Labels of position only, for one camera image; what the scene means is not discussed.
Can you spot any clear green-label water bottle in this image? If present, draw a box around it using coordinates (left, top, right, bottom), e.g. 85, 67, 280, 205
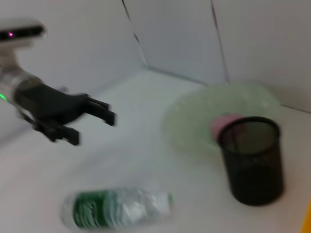
60, 186, 174, 230

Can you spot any black mesh pen holder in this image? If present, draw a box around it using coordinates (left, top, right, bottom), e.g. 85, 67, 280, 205
218, 116, 285, 206

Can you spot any pink toy peach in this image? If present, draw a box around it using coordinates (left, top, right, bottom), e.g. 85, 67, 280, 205
210, 114, 243, 141

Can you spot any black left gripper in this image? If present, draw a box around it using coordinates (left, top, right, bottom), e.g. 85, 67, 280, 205
14, 84, 117, 146

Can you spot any yellow plastic bin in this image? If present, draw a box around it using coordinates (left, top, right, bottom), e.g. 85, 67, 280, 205
301, 201, 311, 233

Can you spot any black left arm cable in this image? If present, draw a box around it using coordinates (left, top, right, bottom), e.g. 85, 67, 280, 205
16, 108, 38, 128

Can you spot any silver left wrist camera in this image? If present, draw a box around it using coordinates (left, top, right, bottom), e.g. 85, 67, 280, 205
0, 17, 48, 71

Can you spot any pale green fruit plate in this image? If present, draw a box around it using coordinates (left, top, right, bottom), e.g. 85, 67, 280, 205
161, 82, 282, 161

